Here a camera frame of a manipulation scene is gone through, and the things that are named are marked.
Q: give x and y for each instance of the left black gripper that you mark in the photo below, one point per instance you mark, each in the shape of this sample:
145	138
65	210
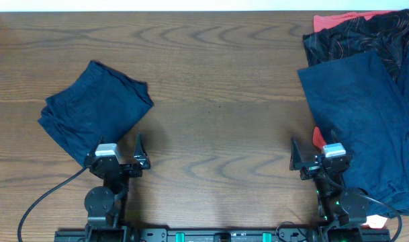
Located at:
141	160

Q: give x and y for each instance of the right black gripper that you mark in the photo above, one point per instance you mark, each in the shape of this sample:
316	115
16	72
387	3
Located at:
309	168

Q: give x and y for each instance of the navy cloth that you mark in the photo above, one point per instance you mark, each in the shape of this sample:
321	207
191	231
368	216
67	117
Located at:
101	103

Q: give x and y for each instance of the navy blue shorts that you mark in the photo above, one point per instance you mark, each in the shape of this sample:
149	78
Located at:
369	111

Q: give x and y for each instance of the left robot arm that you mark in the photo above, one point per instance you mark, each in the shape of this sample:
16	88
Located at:
106	204

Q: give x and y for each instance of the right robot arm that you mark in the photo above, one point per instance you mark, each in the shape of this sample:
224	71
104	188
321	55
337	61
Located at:
337	202

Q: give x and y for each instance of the coral red garment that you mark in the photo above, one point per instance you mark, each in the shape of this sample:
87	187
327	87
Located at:
326	22

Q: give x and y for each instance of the black patterned garment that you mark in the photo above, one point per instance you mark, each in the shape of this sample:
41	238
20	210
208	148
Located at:
387	35

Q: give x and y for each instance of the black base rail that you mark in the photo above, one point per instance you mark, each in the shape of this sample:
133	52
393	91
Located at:
278	235

